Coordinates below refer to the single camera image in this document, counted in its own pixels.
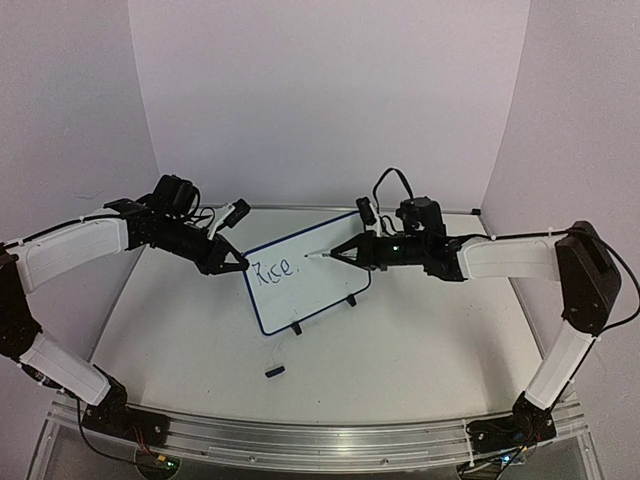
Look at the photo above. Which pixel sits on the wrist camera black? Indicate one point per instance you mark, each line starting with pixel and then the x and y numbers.
pixel 366 211
pixel 237 212

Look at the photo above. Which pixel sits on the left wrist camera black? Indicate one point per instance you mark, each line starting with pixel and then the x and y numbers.
pixel 237 212

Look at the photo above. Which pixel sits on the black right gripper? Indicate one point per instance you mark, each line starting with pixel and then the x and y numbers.
pixel 367 251

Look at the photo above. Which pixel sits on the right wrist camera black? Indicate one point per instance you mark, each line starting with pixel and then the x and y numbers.
pixel 366 211

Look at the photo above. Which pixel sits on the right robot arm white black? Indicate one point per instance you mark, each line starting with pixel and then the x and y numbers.
pixel 576 259

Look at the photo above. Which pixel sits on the blue marker cap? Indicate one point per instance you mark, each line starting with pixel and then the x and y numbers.
pixel 275 371

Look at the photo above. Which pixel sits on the blue framed whiteboard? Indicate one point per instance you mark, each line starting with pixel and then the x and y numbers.
pixel 285 287

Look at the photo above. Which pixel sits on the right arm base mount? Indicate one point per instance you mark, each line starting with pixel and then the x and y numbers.
pixel 520 428

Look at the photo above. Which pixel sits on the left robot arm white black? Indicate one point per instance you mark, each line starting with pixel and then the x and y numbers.
pixel 169 218

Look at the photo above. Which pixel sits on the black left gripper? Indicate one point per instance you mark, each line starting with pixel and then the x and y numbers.
pixel 213 261

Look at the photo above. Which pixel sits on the wire whiteboard stand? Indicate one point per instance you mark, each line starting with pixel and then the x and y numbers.
pixel 350 301

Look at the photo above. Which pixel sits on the white blue marker pen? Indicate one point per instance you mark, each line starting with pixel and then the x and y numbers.
pixel 325 255

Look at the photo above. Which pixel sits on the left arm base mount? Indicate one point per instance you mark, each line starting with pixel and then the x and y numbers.
pixel 120 420

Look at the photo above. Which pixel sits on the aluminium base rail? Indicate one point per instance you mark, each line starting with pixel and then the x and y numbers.
pixel 331 449

